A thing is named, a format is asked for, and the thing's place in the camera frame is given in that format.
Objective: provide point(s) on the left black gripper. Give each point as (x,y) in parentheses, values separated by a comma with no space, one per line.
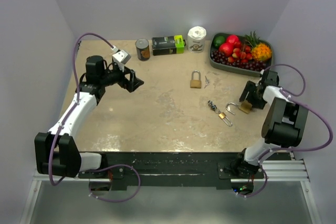
(131,85)

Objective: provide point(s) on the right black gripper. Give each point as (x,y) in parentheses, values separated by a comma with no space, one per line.
(250,86)

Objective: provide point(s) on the large brass padlock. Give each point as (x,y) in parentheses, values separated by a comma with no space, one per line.
(195,81)

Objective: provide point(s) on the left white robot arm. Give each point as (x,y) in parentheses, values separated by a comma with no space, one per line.
(56,151)

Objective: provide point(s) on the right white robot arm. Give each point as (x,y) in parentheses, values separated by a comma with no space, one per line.
(283,127)

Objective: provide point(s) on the grey fruit tray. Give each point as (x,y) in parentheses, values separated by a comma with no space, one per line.
(247,54)

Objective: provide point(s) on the dark grape bunch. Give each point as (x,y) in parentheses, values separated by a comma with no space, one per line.
(220,61)

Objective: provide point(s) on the dark tin can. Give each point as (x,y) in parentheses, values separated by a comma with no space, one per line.
(142,47)

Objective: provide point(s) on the orange pineapple toy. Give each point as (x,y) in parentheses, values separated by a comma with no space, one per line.
(259,50)

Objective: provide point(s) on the red apple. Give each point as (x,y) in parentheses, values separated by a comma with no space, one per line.
(231,43)

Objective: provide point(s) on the black and green box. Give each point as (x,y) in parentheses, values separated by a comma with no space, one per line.
(168,45)

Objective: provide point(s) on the green lime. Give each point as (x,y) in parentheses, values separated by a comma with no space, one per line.
(218,41)

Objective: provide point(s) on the white paper cup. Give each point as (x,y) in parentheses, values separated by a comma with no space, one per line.
(196,39)

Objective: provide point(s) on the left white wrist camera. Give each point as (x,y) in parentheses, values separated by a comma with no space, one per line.
(121,58)

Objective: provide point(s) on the keychain with dark beads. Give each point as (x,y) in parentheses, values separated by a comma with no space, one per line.
(213,107)

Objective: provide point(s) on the aluminium rail frame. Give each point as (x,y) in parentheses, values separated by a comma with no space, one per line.
(278,166)

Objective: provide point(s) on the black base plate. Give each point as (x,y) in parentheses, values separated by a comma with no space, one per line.
(168,169)

